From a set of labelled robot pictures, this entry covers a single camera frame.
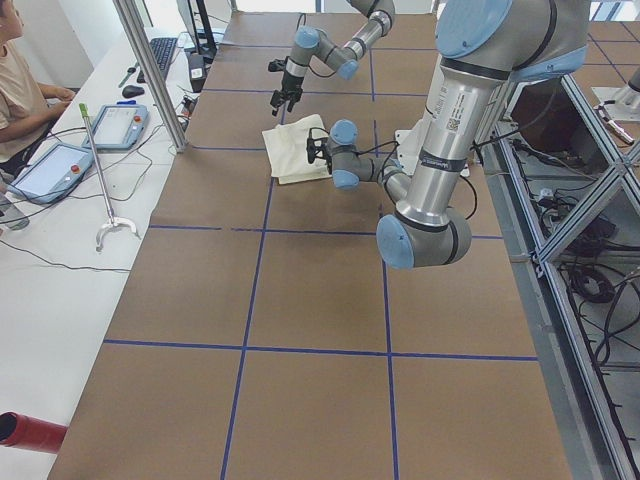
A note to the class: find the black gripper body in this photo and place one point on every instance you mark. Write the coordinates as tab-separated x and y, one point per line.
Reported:
325	150
290	84

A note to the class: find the cream long-sleeve printed shirt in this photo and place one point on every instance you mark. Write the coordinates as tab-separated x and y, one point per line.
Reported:
286	149

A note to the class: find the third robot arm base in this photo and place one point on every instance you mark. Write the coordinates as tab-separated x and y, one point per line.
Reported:
619	104

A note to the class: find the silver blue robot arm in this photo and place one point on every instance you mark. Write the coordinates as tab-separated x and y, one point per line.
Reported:
344	60
483	44

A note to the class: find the black power adapter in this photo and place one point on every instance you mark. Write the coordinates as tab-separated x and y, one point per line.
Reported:
197	72

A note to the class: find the black monitor stand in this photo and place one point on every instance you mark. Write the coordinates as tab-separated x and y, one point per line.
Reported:
205	46

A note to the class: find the black keyboard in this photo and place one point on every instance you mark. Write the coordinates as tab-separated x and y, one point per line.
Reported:
163	50

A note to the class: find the black computer mouse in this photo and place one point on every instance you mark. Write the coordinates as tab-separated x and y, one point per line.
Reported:
132	91

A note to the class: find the far blue teach pendant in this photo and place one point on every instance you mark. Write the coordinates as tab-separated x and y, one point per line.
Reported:
118	127

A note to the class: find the blue teach pendant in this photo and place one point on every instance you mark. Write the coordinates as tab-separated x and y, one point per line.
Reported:
118	127
53	175

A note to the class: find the metal reacher grabber tool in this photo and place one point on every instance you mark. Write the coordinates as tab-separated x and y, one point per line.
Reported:
113	222

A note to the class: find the near blue teach pendant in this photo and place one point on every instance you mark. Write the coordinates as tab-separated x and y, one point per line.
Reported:
53	175

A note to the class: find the person in beige shirt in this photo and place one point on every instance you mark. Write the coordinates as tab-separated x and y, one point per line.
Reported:
29	109

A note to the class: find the red cylinder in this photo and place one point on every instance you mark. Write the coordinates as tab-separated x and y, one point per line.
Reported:
28	433

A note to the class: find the white camera pole base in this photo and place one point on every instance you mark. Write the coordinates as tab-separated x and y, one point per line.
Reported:
405	150

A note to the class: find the aluminium frame post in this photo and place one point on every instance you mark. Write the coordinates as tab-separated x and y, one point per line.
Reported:
132	24

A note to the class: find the aluminium side frame rail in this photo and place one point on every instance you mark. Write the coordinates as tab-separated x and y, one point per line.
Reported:
565	182

